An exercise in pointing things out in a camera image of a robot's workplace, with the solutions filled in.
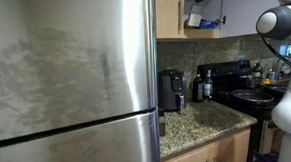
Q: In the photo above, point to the wooden lower cabinet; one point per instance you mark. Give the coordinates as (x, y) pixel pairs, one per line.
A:
(206, 154)

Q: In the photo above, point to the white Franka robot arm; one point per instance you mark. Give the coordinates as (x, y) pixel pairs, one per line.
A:
(290, 113)

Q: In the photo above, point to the black pan with rim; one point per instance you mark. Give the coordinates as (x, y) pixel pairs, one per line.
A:
(277, 89)

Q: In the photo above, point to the stainless steel refrigerator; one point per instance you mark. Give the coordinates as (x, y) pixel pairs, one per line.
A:
(68, 78)

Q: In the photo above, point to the blue box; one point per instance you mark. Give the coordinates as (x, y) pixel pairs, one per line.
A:
(207, 24)

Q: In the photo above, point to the yellow sponge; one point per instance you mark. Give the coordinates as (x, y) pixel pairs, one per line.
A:
(266, 81)

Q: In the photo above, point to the small dark spice jar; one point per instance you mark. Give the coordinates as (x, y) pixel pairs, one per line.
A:
(161, 123)

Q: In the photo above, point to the blue cup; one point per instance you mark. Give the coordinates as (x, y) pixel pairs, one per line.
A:
(272, 75)

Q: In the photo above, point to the green bottle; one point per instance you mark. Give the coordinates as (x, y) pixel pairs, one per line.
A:
(257, 71)

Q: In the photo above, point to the dark olive oil bottle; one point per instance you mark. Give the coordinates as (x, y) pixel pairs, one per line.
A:
(198, 88)

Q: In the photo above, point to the steel sink faucet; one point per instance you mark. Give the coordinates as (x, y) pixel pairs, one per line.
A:
(278, 64)

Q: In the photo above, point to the black electric stove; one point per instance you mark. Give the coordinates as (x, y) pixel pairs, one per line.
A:
(231, 69)

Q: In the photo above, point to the black frying pan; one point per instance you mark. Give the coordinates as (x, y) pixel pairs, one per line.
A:
(253, 97)

